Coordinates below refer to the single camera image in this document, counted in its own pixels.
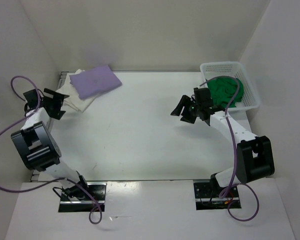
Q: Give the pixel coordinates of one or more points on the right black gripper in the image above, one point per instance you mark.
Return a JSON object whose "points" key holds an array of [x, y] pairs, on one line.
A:
{"points": [[176, 111]]}

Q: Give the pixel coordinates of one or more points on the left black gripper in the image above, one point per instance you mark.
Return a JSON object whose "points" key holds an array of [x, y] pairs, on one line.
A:
{"points": [[58, 97]]}

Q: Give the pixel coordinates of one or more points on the white t shirt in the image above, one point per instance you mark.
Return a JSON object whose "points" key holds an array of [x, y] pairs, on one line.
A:
{"points": [[73, 100]]}

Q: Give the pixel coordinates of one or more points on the purple t shirt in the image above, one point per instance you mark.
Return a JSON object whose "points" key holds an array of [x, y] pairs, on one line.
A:
{"points": [[96, 81]]}

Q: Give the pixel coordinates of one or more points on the green t shirt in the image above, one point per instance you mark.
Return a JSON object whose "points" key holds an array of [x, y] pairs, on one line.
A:
{"points": [[222, 89]]}

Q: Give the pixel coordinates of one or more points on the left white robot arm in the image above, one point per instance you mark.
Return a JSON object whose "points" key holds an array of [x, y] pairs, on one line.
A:
{"points": [[36, 146]]}

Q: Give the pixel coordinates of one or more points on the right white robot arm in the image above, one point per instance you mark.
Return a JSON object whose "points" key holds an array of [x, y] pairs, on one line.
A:
{"points": [[253, 154]]}

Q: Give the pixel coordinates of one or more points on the white plastic basket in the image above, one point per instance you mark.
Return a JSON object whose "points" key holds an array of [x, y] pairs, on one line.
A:
{"points": [[251, 98]]}

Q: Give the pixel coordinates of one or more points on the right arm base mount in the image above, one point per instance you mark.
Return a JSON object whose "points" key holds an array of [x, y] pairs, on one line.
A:
{"points": [[206, 199]]}

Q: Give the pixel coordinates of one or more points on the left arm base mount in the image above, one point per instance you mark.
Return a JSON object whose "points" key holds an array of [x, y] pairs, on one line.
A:
{"points": [[76, 205]]}

